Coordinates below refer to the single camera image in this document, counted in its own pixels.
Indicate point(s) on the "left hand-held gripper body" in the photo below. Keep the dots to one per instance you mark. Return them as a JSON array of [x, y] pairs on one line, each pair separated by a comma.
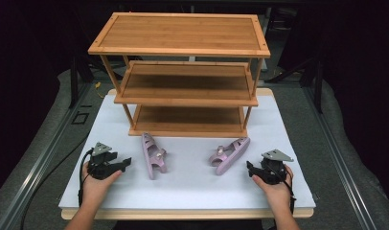
[[98, 167]]

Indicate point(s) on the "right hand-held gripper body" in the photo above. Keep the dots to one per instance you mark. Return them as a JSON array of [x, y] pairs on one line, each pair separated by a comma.
[[274, 172]]

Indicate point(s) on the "purple child sandal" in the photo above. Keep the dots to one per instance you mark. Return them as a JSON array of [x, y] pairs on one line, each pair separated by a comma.
[[152, 155], [229, 155]]

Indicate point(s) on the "three-tier wooden shoe rack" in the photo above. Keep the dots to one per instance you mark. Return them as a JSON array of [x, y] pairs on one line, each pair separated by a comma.
[[183, 32]]

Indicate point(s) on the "person's left hand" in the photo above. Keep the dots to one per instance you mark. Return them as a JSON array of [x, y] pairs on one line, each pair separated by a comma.
[[95, 190]]

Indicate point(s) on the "person's right hand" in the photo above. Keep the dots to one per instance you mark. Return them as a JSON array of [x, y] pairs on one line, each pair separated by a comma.
[[279, 195]]

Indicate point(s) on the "white table mat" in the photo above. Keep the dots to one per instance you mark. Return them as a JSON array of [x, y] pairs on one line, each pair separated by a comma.
[[189, 185]]

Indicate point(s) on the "small yellow tag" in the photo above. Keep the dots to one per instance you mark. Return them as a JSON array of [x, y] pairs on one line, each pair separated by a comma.
[[97, 85]]

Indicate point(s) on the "black metal stand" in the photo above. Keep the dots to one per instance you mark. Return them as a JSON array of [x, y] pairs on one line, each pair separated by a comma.
[[73, 86], [317, 89]]

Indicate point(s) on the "aluminium rail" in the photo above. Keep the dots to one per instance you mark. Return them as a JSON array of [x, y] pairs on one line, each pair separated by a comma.
[[339, 159], [39, 166]]

